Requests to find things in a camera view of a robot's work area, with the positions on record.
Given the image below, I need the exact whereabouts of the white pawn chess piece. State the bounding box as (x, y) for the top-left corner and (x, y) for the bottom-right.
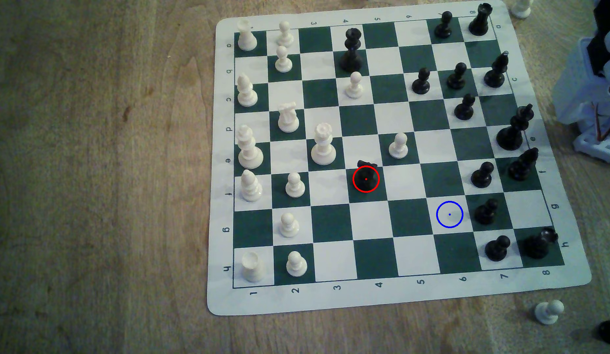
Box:
(279, 212), (300, 239)
(275, 45), (293, 73)
(277, 21), (294, 48)
(534, 300), (565, 325)
(389, 133), (409, 159)
(286, 172), (306, 198)
(286, 251), (308, 277)
(346, 72), (364, 99)

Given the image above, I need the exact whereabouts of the white king chess piece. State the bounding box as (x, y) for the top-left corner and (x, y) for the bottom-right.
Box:
(237, 125), (264, 169)

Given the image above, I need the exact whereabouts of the white knight chess piece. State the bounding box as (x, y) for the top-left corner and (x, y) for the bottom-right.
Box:
(278, 102), (300, 133)

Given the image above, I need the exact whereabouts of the green and white chess mat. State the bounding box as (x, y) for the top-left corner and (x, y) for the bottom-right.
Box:
(207, 0), (592, 316)

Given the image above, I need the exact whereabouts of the white bishop chess piece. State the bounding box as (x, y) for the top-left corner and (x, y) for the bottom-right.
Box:
(240, 169), (263, 203)
(237, 74), (258, 107)

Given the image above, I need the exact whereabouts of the black king chess piece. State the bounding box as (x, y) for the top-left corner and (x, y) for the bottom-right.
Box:
(496, 104), (535, 151)

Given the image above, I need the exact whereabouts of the white breadboard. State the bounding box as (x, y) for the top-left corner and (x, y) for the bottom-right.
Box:
(573, 115), (610, 165)

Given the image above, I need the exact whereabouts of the white rook chess piece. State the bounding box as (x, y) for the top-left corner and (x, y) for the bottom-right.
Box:
(237, 19), (258, 51)
(241, 252), (264, 283)

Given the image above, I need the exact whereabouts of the black bishop chess piece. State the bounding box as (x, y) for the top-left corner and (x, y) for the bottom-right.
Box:
(508, 147), (540, 181)
(484, 50), (509, 89)

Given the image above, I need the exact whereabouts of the black knight chess piece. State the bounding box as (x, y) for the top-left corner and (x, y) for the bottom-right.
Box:
(353, 160), (380, 193)

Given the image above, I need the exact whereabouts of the red servo cable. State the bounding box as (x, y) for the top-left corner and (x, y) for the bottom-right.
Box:
(594, 101), (610, 143)

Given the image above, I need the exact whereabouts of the black pawn chess piece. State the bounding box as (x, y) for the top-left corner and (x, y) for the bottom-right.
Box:
(485, 235), (511, 262)
(471, 161), (495, 189)
(454, 93), (476, 121)
(447, 62), (468, 90)
(412, 67), (432, 95)
(434, 11), (454, 39)
(474, 198), (500, 225)

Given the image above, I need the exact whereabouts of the black rook chess piece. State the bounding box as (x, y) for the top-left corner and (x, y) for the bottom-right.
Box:
(468, 2), (493, 36)
(525, 226), (559, 259)

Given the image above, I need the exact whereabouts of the white queen chess piece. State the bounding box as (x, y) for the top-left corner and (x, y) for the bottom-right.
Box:
(311, 123), (337, 166)

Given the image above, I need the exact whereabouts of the black queen chess piece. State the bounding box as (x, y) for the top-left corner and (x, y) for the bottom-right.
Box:
(340, 28), (365, 73)

